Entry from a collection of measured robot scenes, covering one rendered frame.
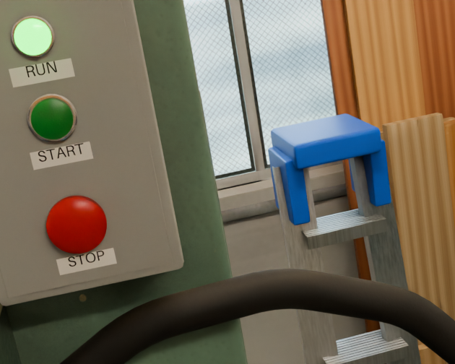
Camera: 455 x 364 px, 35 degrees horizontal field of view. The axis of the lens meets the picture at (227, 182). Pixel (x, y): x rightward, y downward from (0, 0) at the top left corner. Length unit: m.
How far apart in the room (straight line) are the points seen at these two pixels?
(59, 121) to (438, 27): 1.68
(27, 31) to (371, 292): 0.25
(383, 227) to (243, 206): 0.74
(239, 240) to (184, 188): 1.60
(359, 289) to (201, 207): 0.11
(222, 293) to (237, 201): 1.59
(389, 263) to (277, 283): 0.97
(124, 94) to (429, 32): 1.64
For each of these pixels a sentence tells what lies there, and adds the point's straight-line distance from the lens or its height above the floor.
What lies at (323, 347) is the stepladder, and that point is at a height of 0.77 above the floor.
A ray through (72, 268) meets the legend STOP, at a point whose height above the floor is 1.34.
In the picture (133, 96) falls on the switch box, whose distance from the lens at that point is 0.37.
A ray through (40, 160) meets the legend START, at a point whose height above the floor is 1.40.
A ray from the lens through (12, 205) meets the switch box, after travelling 0.38.
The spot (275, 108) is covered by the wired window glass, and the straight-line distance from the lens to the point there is 2.05.
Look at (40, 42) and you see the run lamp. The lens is 0.36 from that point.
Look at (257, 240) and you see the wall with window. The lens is 2.06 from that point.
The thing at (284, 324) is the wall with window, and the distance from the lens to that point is 2.18.
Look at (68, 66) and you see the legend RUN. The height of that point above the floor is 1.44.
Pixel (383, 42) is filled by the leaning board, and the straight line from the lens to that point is 1.89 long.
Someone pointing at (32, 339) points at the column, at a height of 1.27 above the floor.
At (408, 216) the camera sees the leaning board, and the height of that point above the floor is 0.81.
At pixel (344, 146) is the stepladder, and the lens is 1.26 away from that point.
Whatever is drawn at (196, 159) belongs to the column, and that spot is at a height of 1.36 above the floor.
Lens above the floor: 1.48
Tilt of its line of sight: 17 degrees down
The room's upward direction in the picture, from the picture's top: 10 degrees counter-clockwise
